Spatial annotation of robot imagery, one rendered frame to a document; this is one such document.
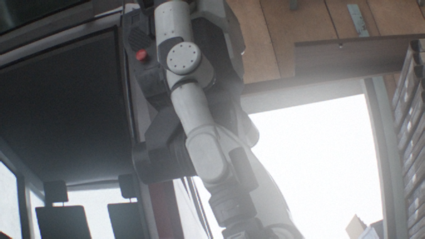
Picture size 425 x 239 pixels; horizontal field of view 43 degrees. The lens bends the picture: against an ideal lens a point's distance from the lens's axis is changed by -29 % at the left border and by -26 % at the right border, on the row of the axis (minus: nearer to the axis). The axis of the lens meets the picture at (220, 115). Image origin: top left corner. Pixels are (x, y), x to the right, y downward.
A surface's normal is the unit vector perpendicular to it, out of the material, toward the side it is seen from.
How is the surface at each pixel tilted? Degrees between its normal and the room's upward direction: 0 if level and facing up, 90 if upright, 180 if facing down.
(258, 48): 90
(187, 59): 90
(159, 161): 115
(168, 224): 85
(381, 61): 180
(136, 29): 90
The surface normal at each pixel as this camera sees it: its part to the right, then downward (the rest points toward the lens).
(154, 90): -0.18, 0.08
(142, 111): 0.21, -0.64
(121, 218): -0.06, -0.33
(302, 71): 0.16, 0.91
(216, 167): -0.28, -0.33
